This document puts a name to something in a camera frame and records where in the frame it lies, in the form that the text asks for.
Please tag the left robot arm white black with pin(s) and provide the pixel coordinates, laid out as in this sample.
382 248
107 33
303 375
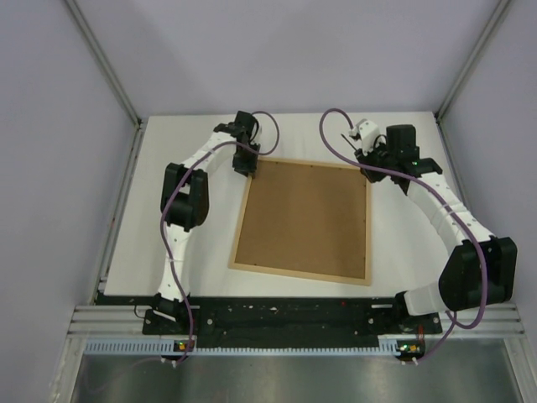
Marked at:
185 202

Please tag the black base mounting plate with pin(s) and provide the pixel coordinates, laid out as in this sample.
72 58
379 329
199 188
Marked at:
285 322

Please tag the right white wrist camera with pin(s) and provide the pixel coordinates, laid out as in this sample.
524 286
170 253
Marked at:
366 132

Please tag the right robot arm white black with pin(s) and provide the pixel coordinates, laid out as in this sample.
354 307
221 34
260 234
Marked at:
480 267

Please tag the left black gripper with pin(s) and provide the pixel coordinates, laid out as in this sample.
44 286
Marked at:
245 169

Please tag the aluminium corner post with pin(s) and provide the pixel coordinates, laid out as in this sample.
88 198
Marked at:
484 39
102 62

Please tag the wooden photo frame brown back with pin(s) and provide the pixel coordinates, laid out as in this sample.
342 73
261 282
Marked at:
305 219

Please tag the left aluminium corner post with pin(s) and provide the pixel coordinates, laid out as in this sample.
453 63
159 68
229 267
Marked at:
102 62

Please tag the right aluminium corner post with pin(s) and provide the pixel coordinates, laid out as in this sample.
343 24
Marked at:
484 39

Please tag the grey slotted cable duct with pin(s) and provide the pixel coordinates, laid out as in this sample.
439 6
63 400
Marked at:
172 348

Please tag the pink handled screwdriver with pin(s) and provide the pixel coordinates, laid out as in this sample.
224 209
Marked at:
351 143

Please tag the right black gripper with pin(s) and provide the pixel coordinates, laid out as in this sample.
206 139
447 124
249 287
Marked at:
363 159

